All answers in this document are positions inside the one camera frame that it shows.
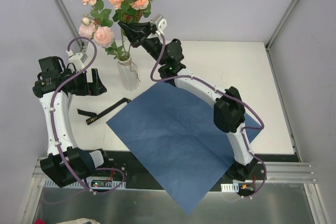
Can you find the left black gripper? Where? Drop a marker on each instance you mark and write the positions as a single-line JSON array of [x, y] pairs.
[[89, 83]]

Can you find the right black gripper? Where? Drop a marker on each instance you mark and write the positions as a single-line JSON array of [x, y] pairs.
[[142, 35]]

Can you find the black gold-lettered ribbon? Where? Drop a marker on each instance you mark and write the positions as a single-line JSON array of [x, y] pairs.
[[93, 117]]

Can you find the blue wrapping paper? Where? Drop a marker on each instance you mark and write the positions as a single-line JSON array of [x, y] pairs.
[[173, 135]]

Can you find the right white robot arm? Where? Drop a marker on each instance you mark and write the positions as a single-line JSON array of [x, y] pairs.
[[228, 110]]

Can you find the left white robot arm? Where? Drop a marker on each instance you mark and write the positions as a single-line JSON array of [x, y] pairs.
[[66, 162]]

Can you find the white ribbed vase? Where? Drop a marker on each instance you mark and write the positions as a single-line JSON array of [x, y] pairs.
[[129, 74]]

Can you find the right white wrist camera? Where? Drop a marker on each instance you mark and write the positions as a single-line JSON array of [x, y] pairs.
[[159, 23]]

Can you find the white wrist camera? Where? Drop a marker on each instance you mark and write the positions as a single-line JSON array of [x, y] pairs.
[[76, 62], [159, 23]]

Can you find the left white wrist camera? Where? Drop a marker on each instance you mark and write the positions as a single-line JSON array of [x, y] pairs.
[[76, 62]]

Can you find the left aluminium frame post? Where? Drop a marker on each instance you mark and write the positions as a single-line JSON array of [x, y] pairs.
[[66, 17]]

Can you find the aluminium frame post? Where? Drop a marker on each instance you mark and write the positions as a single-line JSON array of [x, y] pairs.
[[66, 17], [289, 10]]

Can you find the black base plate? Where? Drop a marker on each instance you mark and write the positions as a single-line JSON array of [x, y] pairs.
[[137, 176]]

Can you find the left white cable duct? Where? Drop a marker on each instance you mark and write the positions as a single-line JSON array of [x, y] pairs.
[[96, 184]]

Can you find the white cable duct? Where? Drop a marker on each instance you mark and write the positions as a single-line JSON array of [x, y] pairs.
[[96, 184], [230, 188]]

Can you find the right white cable duct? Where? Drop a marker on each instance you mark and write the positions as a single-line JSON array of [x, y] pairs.
[[230, 188]]

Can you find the right aluminium frame post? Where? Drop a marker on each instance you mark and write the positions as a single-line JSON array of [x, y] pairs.
[[289, 10]]

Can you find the aluminium front rail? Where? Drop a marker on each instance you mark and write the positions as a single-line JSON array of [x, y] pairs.
[[275, 170]]

